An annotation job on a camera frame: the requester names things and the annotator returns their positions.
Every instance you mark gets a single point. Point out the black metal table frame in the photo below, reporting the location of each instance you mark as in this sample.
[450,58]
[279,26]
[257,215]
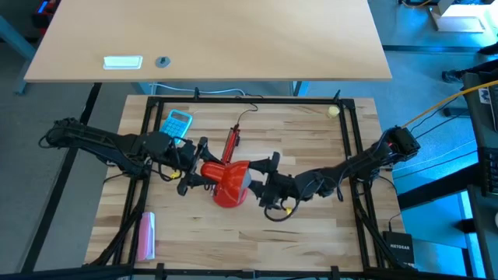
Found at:
[253,101]

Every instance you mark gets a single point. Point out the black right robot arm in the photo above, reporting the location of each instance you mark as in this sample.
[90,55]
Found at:
[350,169]

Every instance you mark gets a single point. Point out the blue calculator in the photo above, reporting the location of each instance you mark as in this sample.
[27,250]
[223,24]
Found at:
[177,123]

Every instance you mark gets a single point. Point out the beige wooden desk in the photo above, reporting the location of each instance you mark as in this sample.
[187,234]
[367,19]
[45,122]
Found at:
[210,39]

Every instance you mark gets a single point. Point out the small pale yellow cup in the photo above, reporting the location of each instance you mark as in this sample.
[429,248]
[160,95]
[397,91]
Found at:
[333,112]

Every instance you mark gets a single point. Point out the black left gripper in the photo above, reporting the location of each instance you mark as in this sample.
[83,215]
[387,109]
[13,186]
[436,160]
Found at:
[188,163]

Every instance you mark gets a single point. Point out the grey round desk grommet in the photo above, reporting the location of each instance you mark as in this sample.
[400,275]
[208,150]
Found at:
[162,61]

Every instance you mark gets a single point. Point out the pink box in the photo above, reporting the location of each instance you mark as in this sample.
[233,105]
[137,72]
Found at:
[146,236]

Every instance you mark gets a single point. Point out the black Netgear network switch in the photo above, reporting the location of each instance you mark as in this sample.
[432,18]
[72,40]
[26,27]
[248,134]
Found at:
[399,247]

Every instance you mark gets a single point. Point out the white box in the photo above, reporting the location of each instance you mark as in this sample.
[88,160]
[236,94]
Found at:
[459,17]

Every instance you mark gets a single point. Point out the person's foot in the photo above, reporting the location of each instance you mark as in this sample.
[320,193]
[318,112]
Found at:
[451,75]

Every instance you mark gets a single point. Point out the red desk lamp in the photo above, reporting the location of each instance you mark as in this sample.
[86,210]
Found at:
[229,180]

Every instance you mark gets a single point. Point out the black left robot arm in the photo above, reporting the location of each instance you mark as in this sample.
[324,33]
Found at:
[105,145]

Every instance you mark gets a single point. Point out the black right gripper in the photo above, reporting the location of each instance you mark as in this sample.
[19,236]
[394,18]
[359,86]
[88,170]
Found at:
[280,186]

